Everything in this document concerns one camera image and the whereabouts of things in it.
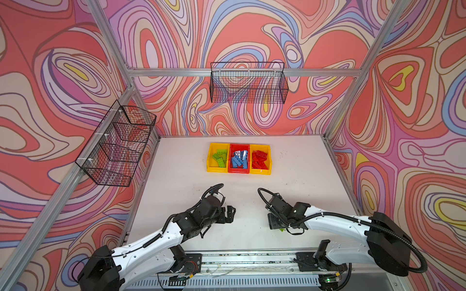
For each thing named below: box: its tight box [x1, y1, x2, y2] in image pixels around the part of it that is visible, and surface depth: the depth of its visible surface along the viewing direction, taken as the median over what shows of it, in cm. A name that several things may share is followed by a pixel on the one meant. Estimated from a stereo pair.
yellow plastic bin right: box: [249, 144, 272, 176], surface depth 101 cm
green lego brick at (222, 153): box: [216, 149, 228, 159], surface depth 110 cm
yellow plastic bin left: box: [206, 143, 230, 173], surface depth 106 cm
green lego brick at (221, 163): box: [212, 153, 226, 168], surface depth 106 cm
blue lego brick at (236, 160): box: [231, 155, 244, 168], surface depth 103 cm
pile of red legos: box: [251, 149, 269, 170], surface depth 107 cm
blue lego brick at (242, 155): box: [233, 150, 249, 161], surface depth 107 cm
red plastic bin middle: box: [228, 143, 250, 174], surface depth 106 cm
